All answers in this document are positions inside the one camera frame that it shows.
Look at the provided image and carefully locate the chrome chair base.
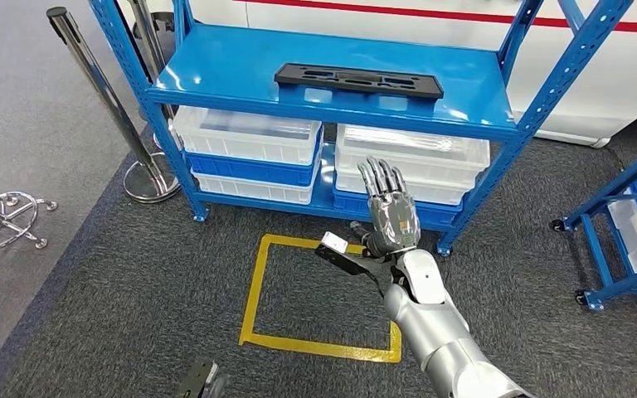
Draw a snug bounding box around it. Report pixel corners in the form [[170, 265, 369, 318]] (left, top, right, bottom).
[[0, 188, 60, 271]]

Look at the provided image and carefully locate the blue metal shelf rack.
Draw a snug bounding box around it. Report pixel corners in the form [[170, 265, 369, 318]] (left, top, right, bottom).
[[550, 134, 637, 313], [88, 0, 635, 258]]

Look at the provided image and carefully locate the white car red stripe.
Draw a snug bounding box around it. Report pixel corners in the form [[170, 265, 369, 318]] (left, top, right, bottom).
[[114, 0, 637, 149]]

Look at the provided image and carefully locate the black right camera bracket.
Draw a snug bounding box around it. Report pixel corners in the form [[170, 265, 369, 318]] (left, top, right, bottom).
[[314, 244, 392, 298]]

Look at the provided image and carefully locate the chrome stanchion post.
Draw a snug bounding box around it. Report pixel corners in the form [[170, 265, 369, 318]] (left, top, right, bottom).
[[126, 0, 181, 152], [46, 6, 182, 205]]

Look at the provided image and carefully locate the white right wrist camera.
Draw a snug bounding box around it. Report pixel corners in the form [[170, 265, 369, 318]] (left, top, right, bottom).
[[321, 231, 349, 255]]

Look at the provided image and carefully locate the black plastic frame part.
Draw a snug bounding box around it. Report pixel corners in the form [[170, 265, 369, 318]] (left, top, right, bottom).
[[273, 62, 445, 100]]

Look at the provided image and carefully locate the yellow floor tape square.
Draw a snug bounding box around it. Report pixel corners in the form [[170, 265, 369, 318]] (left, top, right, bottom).
[[238, 233, 403, 365]]

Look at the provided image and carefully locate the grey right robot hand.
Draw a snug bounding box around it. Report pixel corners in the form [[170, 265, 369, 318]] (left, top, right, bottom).
[[349, 156, 423, 260]]

